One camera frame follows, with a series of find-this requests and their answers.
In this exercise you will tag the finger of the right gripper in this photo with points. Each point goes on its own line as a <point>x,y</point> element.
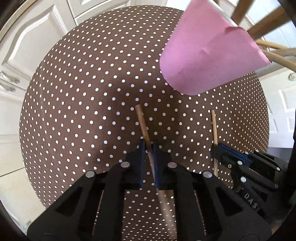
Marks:
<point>231,158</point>
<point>215,153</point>

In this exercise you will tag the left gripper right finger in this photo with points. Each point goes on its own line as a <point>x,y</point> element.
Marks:
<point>205,208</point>

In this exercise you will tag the pink paper cup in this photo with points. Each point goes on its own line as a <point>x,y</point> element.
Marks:
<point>206,51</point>

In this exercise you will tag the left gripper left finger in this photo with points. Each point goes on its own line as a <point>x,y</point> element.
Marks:
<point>92,208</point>

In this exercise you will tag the silver door handle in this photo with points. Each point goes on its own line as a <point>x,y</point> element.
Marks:
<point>292,77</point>

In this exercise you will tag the brown polka dot tablecloth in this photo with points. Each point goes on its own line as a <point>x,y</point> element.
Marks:
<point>182,126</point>

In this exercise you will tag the cream lower kitchen cabinets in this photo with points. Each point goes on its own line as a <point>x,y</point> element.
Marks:
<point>23,46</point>

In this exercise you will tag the white door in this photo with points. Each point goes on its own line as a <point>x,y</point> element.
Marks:
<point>279,92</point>

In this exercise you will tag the wooden chopstick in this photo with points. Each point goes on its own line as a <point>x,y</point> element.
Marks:
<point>272,21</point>
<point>272,57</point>
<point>240,11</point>
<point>164,202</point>
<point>270,44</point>
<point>215,141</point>

